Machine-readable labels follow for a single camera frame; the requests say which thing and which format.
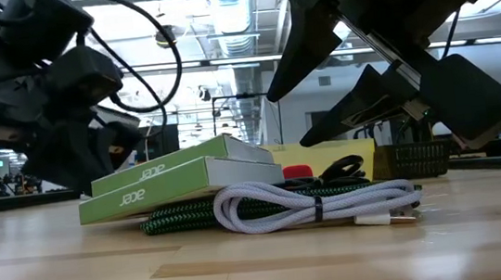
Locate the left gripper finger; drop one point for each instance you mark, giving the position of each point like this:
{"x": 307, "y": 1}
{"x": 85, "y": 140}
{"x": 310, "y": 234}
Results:
{"x": 121, "y": 135}
{"x": 66, "y": 164}

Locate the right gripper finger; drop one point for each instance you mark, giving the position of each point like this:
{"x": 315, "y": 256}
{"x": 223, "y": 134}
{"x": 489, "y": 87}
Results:
{"x": 307, "y": 36}
{"x": 367, "y": 99}

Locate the green white Acer box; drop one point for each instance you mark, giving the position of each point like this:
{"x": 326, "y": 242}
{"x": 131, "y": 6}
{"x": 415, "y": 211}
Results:
{"x": 173, "y": 159}
{"x": 167, "y": 188}

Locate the pink cube charger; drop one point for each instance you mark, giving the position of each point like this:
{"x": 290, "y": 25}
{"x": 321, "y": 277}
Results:
{"x": 297, "y": 171}

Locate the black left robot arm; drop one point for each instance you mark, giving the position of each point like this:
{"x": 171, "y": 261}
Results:
{"x": 33, "y": 23}

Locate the yellow translucent plastic bin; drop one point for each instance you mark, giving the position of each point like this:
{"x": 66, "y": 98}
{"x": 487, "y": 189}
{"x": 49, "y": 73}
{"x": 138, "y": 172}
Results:
{"x": 327, "y": 160}

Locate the black plastic basket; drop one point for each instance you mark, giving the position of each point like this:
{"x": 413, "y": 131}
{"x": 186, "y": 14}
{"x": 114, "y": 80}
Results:
{"x": 411, "y": 160}

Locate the black hanging ceiling lamp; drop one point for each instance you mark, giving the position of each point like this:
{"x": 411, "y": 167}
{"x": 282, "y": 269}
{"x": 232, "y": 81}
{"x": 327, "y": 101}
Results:
{"x": 166, "y": 37}

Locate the silver ceiling duct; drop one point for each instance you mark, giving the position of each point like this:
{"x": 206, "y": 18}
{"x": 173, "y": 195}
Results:
{"x": 233, "y": 20}

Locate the black background stand frame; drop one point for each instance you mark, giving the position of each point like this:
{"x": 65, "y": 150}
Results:
{"x": 246, "y": 95}

